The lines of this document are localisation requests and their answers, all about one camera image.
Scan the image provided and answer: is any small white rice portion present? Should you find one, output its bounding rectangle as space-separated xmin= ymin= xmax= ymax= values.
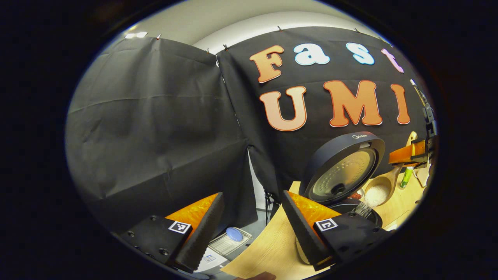
xmin=354 ymin=185 xmax=391 ymax=218

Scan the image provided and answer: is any black stand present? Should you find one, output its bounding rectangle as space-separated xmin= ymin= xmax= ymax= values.
xmin=264 ymin=190 xmax=281 ymax=226

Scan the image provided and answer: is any metal wire rack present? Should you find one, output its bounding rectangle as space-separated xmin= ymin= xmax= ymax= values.
xmin=208 ymin=227 xmax=253 ymax=256

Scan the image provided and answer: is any dark grey rice cooker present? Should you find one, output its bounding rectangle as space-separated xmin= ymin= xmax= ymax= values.
xmin=299 ymin=131 xmax=386 ymax=230

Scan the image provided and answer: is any wooden spoon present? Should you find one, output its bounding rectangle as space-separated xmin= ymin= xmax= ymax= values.
xmin=364 ymin=131 xmax=419 ymax=207

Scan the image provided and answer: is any green drink bottle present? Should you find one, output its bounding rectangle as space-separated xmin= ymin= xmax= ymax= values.
xmin=400 ymin=166 xmax=414 ymax=189

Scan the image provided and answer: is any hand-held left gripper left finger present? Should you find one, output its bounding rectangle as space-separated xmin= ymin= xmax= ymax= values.
xmin=111 ymin=192 xmax=225 ymax=273

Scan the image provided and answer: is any white labelled box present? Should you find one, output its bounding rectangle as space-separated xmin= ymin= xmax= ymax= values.
xmin=196 ymin=253 xmax=222 ymax=273

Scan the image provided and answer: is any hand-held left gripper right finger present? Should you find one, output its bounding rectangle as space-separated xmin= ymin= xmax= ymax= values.
xmin=282 ymin=190 xmax=393 ymax=271

